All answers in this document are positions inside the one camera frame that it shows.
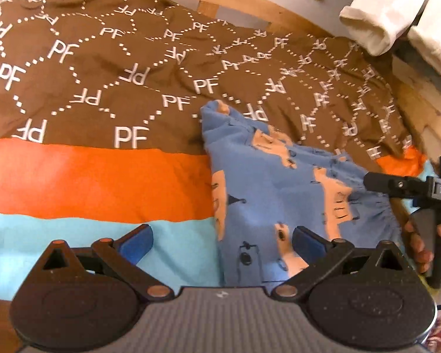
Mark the person's right hand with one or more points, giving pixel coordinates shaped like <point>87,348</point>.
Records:
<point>419,250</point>

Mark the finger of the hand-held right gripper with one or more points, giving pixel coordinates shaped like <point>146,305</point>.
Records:
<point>389,184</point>

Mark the wooden bed frame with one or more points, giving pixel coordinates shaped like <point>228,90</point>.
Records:
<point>279,18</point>

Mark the brown printed blanket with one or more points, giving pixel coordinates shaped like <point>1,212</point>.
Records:
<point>95,99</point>

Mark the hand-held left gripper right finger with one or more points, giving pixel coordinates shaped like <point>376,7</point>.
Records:
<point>308,244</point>

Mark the blue pants with orange print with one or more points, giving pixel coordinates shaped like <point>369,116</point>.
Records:
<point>272,191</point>

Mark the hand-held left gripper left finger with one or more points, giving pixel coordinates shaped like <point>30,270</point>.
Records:
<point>136,242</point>

